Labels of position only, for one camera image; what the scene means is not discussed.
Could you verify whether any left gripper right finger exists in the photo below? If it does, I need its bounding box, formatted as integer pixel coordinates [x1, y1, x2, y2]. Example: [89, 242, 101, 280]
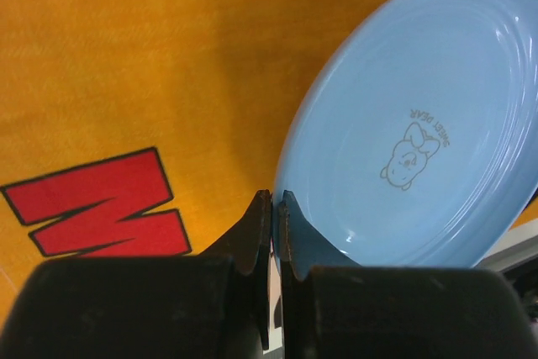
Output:
[273, 192, 537, 358]

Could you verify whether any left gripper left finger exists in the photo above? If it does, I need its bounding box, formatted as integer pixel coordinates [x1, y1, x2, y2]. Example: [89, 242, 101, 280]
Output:
[1, 190, 272, 358]

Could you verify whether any blue plastic plate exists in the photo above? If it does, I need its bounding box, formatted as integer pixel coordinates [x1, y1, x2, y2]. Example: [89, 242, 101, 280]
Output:
[273, 0, 537, 272]

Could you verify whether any orange cartoon mouse cloth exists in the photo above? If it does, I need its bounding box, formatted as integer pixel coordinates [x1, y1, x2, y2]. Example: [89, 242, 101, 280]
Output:
[0, 0, 484, 284]

